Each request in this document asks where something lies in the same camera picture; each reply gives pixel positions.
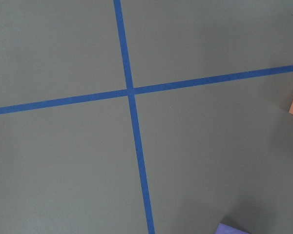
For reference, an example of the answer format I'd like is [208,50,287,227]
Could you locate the purple foam block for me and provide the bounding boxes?
[215,223,249,234]

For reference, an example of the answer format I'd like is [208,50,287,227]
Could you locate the brown paper table cover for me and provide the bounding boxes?
[0,0,293,234]

